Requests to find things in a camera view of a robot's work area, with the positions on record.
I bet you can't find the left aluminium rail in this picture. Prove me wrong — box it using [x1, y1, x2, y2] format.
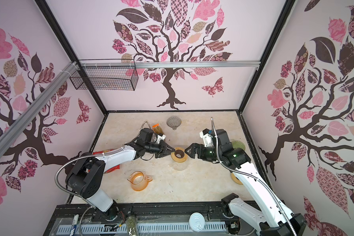
[0, 62, 78, 159]

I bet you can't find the white marker pen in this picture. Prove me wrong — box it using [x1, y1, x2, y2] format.
[69, 214, 79, 236]

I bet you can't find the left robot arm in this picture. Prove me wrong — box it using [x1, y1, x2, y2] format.
[65, 128, 175, 218]

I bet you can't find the green glass dripper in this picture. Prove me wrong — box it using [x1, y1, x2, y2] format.
[231, 140, 246, 151]

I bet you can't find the aluminium rail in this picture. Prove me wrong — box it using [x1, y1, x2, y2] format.
[80, 61, 261, 69]
[0, 62, 78, 159]

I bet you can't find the orange glass pitcher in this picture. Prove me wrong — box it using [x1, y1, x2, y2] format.
[127, 171, 153, 191]

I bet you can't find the back aluminium rail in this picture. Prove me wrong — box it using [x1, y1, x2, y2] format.
[80, 61, 261, 69]

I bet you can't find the black wire basket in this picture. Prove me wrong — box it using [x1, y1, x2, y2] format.
[70, 59, 139, 91]

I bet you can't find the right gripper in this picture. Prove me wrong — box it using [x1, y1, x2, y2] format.
[184, 144, 221, 160]

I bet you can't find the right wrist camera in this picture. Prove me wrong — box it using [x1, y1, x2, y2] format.
[199, 128, 213, 148]

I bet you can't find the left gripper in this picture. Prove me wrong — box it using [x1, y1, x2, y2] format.
[145, 140, 176, 158]

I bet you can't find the wooden dripper stand ring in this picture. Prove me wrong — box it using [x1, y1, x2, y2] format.
[170, 147, 189, 163]

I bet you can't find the red snack packet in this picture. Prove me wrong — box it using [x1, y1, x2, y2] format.
[92, 149, 120, 174]

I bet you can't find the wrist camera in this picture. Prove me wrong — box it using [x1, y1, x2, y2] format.
[199, 128, 213, 148]
[152, 134, 166, 144]

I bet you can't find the white cable duct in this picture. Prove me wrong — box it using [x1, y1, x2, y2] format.
[51, 222, 228, 236]

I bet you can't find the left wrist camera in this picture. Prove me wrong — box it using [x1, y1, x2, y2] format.
[152, 134, 166, 144]

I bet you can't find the clear glass carafe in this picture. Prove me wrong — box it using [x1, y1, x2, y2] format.
[170, 161, 189, 171]

